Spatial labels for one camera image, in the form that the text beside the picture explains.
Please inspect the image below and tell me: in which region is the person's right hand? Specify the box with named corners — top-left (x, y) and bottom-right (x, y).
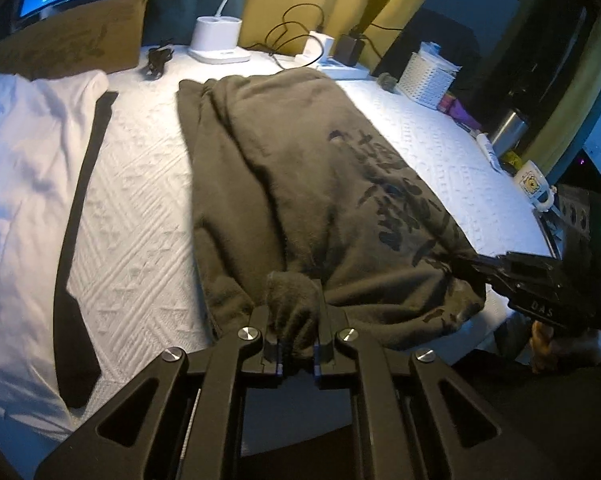
top-left (531, 320), bottom-right (601, 376)

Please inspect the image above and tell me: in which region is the white charger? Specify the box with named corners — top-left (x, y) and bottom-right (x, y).
top-left (303, 31), bottom-right (335, 67)

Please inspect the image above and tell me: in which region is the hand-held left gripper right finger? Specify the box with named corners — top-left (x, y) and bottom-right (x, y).
top-left (311, 304), bottom-right (549, 480)

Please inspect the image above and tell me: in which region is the white textured bedspread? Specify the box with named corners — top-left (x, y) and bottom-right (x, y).
top-left (0, 45), bottom-right (561, 461)

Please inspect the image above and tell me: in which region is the small black clip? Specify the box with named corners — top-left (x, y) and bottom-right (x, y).
top-left (145, 45), bottom-right (176, 81)

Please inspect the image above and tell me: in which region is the white perforated basket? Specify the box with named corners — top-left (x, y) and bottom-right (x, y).
top-left (397, 51), bottom-right (456, 110)

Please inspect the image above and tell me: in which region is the black speaker box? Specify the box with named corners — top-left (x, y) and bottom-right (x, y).
top-left (551, 185), bottom-right (601, 281)

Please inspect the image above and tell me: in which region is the white mug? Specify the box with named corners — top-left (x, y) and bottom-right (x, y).
top-left (511, 160), bottom-right (556, 211)

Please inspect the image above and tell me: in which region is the black power adapter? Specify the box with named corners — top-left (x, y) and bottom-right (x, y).
top-left (333, 34), bottom-right (366, 67)

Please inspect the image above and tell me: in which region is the white desk lamp base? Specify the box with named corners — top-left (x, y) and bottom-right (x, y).
top-left (188, 0), bottom-right (252, 66)

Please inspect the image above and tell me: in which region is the steel tumbler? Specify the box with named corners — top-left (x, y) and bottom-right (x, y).
top-left (489, 107), bottom-right (531, 158)

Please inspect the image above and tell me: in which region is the black necktie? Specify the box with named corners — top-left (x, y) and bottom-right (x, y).
top-left (53, 90), bottom-right (120, 409)

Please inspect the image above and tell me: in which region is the white tube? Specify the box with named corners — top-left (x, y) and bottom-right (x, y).
top-left (475, 132), bottom-right (504, 173)

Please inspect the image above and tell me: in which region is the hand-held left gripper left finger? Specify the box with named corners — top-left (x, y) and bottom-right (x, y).
top-left (33, 304), bottom-right (286, 480)

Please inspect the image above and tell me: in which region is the white shirt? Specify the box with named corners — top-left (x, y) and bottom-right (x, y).
top-left (0, 70), bottom-right (110, 431)

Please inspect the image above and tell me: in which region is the olive green sweatshirt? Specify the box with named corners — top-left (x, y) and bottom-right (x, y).
top-left (177, 69), bottom-right (487, 361)

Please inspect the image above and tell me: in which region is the white power strip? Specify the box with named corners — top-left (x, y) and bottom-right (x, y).
top-left (275, 55), bottom-right (371, 81)

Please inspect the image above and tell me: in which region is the black power adapter cable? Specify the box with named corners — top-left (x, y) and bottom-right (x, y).
top-left (358, 22), bottom-right (406, 41)

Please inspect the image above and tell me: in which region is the purple cloth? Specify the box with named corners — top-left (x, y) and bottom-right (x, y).
top-left (443, 97), bottom-right (481, 128)

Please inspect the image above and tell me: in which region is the clear plastic bag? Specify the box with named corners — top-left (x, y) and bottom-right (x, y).
top-left (418, 40), bottom-right (464, 73)

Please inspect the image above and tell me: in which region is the black charger cable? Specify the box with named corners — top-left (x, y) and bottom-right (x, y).
top-left (264, 2), bottom-right (327, 57)

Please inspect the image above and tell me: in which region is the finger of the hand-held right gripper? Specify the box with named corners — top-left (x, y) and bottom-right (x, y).
top-left (451, 255), bottom-right (506, 287)

